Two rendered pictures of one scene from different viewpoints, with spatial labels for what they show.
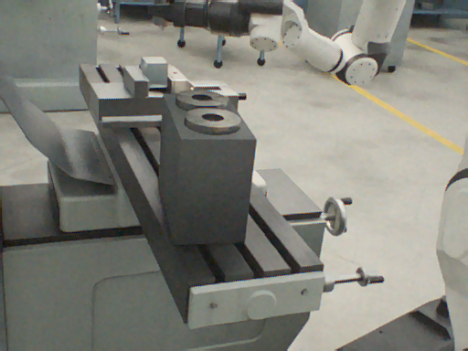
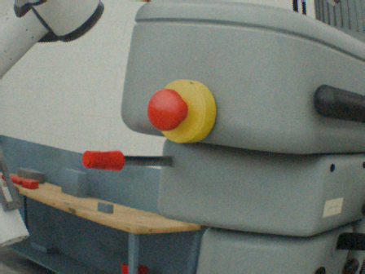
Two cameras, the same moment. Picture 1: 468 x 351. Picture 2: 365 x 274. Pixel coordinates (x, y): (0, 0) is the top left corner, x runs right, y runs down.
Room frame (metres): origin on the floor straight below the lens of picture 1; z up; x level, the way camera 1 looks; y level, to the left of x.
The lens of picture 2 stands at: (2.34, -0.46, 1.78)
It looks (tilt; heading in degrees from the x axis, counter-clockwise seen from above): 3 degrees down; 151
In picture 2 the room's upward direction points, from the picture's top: 5 degrees clockwise
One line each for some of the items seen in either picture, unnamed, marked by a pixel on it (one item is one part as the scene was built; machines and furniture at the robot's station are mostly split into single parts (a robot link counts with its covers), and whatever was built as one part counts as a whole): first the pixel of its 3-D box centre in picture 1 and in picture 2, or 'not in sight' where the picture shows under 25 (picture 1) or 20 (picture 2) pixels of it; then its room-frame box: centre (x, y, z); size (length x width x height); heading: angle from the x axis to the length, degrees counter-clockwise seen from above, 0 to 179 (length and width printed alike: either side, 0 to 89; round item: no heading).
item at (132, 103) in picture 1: (164, 94); not in sight; (1.50, 0.19, 1.01); 0.35 x 0.15 x 0.11; 113
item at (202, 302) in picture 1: (164, 148); not in sight; (1.39, 0.18, 0.92); 1.24 x 0.23 x 0.08; 23
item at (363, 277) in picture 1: (349, 278); not in sight; (1.51, -0.34, 0.54); 0.22 x 0.06 x 0.06; 113
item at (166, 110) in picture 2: not in sight; (169, 109); (1.53, -0.04, 1.76); 0.04 x 0.03 x 0.04; 23
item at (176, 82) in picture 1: (175, 80); not in sight; (1.51, 0.17, 1.05); 0.12 x 0.06 x 0.04; 23
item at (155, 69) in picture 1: (154, 71); not in sight; (1.49, 0.22, 1.07); 0.06 x 0.05 x 0.06; 23
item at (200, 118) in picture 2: not in sight; (185, 110); (1.52, -0.01, 1.76); 0.06 x 0.02 x 0.06; 23
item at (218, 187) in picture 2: not in sight; (308, 182); (1.42, 0.24, 1.68); 0.34 x 0.24 x 0.10; 113
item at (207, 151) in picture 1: (203, 162); not in sight; (1.01, 0.06, 1.06); 0.22 x 0.12 x 0.20; 15
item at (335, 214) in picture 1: (324, 217); not in sight; (1.63, -0.26, 0.66); 0.16 x 0.12 x 0.12; 113
